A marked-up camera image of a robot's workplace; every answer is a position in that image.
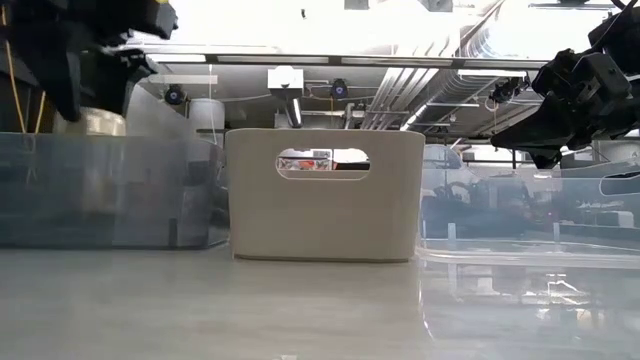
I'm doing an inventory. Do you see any white cylinder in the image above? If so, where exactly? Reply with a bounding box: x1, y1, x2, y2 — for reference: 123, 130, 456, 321
188, 98, 226, 134

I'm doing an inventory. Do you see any yellow cable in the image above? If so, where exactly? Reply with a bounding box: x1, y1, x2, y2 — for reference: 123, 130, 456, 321
1, 4, 47, 134

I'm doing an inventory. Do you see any round black blue device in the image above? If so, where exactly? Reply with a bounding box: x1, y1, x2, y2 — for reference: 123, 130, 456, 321
329, 78, 350, 101
164, 84, 187, 107

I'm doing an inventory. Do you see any colourful printed box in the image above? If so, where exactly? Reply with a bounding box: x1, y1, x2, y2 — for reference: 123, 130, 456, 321
277, 157, 333, 172

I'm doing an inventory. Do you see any clear plastic bin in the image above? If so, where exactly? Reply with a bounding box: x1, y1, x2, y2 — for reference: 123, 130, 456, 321
417, 144, 640, 272

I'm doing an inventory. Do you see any black hanging device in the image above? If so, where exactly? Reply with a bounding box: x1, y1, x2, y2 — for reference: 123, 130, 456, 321
488, 74, 531, 105

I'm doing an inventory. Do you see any overhead beam with light strips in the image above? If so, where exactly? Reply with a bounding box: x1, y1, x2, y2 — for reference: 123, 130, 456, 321
119, 43, 551, 71

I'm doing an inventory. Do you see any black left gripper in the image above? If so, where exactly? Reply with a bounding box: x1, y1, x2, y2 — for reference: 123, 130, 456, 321
0, 0, 179, 123

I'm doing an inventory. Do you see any dark translucent plastic bin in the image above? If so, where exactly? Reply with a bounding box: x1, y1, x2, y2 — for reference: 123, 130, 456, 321
0, 131, 230, 251

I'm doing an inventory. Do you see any opaque plastic bin with handles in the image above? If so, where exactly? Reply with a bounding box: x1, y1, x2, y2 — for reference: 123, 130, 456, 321
224, 128, 426, 264

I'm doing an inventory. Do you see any black metal rail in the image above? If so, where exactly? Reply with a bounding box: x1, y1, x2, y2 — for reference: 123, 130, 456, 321
424, 130, 496, 142

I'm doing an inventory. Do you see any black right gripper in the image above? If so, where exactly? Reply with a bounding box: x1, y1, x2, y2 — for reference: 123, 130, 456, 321
489, 47, 634, 171

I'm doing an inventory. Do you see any white box on pole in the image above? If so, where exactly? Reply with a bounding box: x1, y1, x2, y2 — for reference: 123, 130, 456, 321
267, 65, 305, 129

